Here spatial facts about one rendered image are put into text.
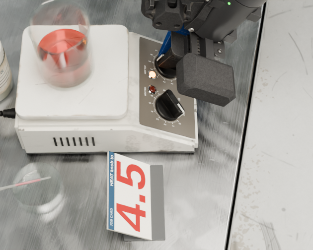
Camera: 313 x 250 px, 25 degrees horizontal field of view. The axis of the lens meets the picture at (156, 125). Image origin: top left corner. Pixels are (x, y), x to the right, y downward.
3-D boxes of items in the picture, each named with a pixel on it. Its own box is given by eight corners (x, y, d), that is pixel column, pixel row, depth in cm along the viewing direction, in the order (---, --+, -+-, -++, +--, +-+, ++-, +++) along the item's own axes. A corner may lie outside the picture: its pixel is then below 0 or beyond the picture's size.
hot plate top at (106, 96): (129, 28, 80) (128, 23, 79) (128, 119, 74) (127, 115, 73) (24, 29, 79) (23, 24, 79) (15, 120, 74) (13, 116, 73)
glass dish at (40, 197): (19, 168, 80) (16, 160, 78) (67, 170, 80) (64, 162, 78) (12, 213, 77) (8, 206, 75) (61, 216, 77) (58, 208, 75)
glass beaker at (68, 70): (42, 45, 78) (31, -4, 70) (100, 48, 78) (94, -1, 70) (34, 98, 74) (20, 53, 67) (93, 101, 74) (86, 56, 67)
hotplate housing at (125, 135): (193, 62, 87) (196, 23, 80) (197, 156, 80) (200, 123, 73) (15, 64, 87) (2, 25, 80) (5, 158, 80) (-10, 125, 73)
